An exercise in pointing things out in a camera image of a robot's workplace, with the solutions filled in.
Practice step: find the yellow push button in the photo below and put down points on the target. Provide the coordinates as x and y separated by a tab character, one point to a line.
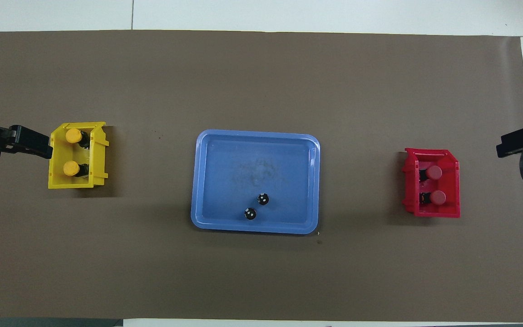
71	169
73	135

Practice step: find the red push button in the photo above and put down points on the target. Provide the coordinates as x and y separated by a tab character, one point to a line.
437	197
434	172

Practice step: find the blue plastic tray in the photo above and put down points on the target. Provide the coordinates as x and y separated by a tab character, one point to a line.
225	195

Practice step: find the yellow plastic bin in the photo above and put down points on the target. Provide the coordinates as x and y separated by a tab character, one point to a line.
99	163

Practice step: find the red plastic bin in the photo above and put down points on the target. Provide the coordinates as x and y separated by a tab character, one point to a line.
452	181

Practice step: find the black push button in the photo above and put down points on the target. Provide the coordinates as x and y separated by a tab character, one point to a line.
263	198
250	213

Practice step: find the brown paper table mat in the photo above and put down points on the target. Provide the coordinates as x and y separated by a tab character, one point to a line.
261	277

